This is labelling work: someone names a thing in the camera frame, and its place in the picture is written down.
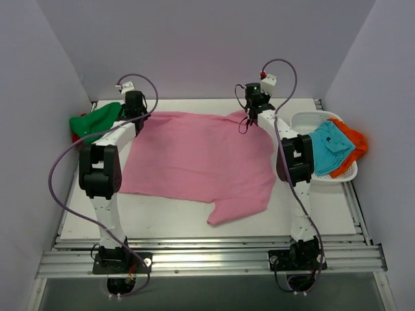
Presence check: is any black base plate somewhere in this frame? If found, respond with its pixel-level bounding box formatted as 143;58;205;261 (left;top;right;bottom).
267;249;320;271
92;248;153;275

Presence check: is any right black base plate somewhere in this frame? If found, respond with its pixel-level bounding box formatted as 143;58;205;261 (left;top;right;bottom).
267;249;320;271

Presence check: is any white perforated plastic basket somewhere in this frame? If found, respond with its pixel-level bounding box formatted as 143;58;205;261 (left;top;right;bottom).
290;111;358;183

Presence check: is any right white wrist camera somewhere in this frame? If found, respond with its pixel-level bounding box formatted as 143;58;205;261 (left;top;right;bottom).
260;72;277;96

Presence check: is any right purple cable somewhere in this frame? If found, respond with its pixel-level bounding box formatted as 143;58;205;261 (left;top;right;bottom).
261;58;327;292

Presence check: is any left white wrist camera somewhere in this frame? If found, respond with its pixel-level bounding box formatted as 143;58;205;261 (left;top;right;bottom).
115;81;136;95

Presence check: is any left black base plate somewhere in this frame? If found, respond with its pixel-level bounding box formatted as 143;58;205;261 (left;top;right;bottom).
92;248;153;275

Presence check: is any orange t-shirt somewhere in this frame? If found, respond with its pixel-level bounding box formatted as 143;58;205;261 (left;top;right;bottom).
329;118;368;178

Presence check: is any pink t-shirt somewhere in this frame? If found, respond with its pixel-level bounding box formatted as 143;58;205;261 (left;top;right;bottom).
120;111;276;225

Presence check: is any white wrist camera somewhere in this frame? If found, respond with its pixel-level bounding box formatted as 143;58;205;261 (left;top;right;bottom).
260;72;277;96
115;81;136;95

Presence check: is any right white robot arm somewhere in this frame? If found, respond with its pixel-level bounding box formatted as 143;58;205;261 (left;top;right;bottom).
243;82;320;268

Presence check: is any red folded t-shirt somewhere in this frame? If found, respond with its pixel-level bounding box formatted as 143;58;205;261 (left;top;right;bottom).
71;113;86;143

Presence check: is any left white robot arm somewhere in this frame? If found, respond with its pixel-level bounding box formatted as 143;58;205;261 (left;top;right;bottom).
79;90;148;271

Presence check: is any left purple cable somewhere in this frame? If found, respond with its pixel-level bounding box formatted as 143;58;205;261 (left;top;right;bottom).
47;73;160;297

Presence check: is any green folded t-shirt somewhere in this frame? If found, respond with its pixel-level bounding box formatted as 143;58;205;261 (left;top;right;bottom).
69;102;122;138

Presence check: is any aluminium rail frame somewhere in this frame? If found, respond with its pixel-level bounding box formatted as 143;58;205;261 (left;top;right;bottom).
37;99;386;279

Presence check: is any purple cable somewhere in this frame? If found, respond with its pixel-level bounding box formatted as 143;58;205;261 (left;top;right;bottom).
261;58;327;292
47;73;160;297

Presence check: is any turquoise t-shirt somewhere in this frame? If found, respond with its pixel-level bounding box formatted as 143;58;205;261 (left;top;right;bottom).
309;121;355;176

